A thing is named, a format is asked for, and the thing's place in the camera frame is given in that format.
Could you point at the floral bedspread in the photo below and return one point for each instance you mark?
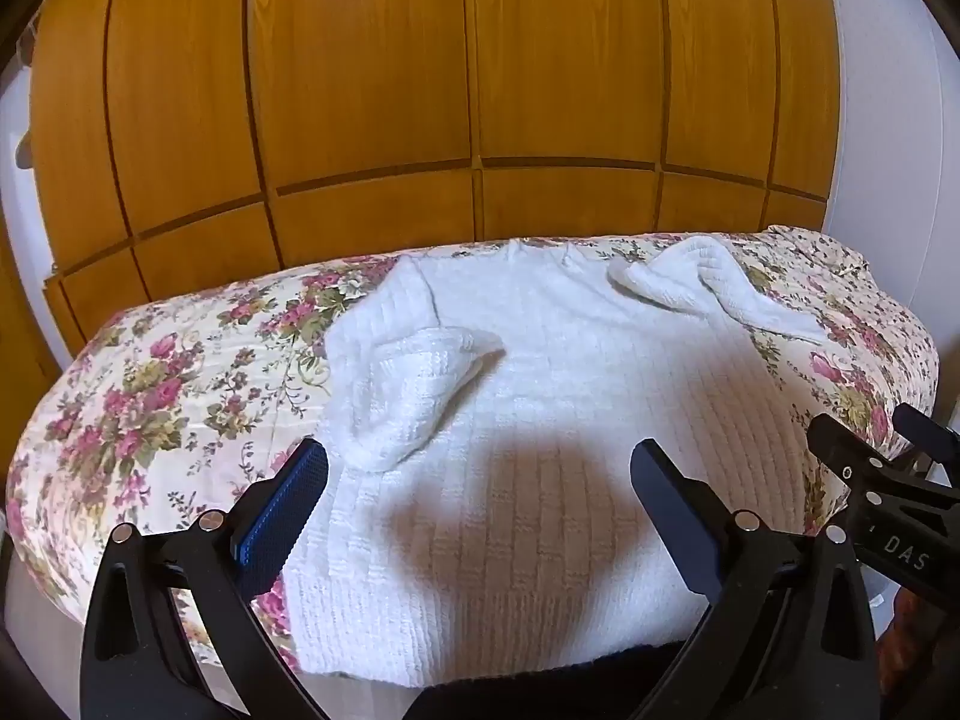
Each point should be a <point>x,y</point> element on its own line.
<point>150,390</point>

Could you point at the person in red clothing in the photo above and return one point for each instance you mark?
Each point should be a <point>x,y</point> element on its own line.
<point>919,652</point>

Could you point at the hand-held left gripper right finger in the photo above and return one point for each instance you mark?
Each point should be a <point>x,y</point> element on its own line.
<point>671,517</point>

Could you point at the wooden wardrobe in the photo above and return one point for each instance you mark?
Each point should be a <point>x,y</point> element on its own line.
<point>450,90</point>

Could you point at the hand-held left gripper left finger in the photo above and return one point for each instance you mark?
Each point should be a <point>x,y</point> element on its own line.
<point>281,517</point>

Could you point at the black fuzzy cloth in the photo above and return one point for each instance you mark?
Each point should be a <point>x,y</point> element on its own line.
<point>540,682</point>

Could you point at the white knitted sweater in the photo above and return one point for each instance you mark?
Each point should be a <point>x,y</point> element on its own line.
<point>562,390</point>

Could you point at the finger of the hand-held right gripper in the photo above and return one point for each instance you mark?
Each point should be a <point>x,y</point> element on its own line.
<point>844,457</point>
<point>926,431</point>

